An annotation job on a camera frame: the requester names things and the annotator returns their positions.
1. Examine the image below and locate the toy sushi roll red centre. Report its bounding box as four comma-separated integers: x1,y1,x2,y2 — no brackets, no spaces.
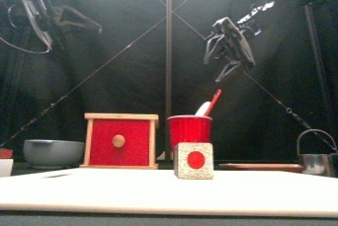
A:
172,141,215,181

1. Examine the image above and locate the toy salmon nigiri sushi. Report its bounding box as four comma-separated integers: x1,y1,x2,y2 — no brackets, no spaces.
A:
0,148,14,179

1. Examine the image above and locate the flat plastic toy utensil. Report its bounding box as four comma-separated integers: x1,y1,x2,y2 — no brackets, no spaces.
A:
193,101,212,117

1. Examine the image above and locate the red ribbed plastic cup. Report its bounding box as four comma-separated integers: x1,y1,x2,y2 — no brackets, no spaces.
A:
166,114,213,159

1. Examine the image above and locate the brown tray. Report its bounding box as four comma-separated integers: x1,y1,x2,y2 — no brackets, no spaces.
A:
217,162,305,174

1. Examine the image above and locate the wooden box red drawer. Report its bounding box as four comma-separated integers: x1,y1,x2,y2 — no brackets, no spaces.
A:
78,113,160,170

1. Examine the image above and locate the grey bowl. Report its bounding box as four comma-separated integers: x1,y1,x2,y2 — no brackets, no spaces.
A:
22,138,85,170

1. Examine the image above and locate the white cutting board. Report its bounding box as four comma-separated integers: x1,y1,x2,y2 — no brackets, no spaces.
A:
0,167,338,218

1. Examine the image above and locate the vertical metal frame post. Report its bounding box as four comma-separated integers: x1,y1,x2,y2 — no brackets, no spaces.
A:
164,0,173,163

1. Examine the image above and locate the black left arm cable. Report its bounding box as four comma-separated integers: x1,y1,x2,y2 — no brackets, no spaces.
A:
0,4,53,55

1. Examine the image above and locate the thin diagonal brace wire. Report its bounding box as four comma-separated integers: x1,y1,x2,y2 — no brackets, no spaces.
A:
126,0,338,154
0,0,221,149

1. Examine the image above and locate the dark side frame post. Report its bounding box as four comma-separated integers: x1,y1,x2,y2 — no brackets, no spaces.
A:
301,2,338,132

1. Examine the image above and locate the metal pot with handle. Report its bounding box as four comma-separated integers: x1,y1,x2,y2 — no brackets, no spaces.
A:
295,128,338,179

